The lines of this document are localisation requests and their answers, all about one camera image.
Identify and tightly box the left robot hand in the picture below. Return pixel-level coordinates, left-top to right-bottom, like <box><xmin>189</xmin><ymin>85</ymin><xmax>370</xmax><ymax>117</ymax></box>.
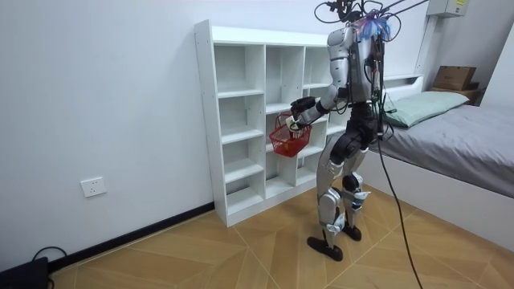
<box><xmin>285</xmin><ymin>115</ymin><xmax>303</xmax><ymax>133</ymax></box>

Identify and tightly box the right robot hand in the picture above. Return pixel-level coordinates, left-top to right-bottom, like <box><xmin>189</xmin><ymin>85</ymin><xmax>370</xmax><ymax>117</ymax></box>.
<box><xmin>290</xmin><ymin>96</ymin><xmax>317</xmax><ymax>115</ymax></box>

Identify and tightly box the red plastic basket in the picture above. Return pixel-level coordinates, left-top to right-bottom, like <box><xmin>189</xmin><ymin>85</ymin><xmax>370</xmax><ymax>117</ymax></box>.
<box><xmin>268</xmin><ymin>113</ymin><xmax>313</xmax><ymax>158</ymax></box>

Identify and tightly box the white cubby shelf unit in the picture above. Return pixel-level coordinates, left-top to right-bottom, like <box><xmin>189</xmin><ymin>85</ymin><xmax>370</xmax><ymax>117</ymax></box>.
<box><xmin>194</xmin><ymin>18</ymin><xmax>351</xmax><ymax>228</ymax></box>

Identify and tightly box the robot body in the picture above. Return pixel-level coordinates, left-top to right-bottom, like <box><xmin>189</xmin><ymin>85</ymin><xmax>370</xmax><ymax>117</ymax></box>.
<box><xmin>313</xmin><ymin>0</ymin><xmax>402</xmax><ymax>106</ymax></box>

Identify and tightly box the green pillow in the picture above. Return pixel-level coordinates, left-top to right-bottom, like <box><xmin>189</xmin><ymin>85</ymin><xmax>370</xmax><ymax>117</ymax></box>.
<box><xmin>382</xmin><ymin>91</ymin><xmax>471</xmax><ymax>130</ymax></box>

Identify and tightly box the brown cardboard box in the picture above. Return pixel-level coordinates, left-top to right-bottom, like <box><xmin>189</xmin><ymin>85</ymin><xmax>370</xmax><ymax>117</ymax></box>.
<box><xmin>432</xmin><ymin>65</ymin><xmax>478</xmax><ymax>92</ymax></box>

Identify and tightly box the grey bed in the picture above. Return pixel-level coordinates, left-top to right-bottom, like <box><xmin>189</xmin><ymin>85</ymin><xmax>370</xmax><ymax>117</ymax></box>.
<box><xmin>360</xmin><ymin>74</ymin><xmax>514</xmax><ymax>252</ymax></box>

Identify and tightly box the black box device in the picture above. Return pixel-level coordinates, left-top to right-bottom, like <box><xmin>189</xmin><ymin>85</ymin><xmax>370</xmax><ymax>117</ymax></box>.
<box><xmin>0</xmin><ymin>256</ymin><xmax>51</xmax><ymax>289</ymax></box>

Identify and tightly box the black floor cable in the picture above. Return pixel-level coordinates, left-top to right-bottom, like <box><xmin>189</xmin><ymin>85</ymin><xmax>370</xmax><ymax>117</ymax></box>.
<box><xmin>374</xmin><ymin>104</ymin><xmax>425</xmax><ymax>289</ymax></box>

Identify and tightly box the white wall conduit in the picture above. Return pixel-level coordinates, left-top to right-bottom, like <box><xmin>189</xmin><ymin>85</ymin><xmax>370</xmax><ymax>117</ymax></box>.
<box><xmin>413</xmin><ymin>14</ymin><xmax>439</xmax><ymax>75</ymax></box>

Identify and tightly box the cable bundle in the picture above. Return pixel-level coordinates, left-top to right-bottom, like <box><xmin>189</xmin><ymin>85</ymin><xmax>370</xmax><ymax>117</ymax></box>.
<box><xmin>358</xmin><ymin>0</ymin><xmax>431</xmax><ymax>42</ymax></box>

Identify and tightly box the grey wall box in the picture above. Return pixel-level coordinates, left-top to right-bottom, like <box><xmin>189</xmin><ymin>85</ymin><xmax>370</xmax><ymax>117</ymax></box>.
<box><xmin>426</xmin><ymin>0</ymin><xmax>471</xmax><ymax>18</ymax></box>

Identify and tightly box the white wall socket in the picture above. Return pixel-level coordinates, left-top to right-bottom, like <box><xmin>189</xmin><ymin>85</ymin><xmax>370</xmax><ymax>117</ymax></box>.
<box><xmin>80</xmin><ymin>177</ymin><xmax>108</xmax><ymax>198</ymax></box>

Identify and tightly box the thin black cable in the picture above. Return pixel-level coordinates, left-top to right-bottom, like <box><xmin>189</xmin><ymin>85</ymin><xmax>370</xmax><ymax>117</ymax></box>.
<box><xmin>31</xmin><ymin>246</ymin><xmax>69</xmax><ymax>289</ymax></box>

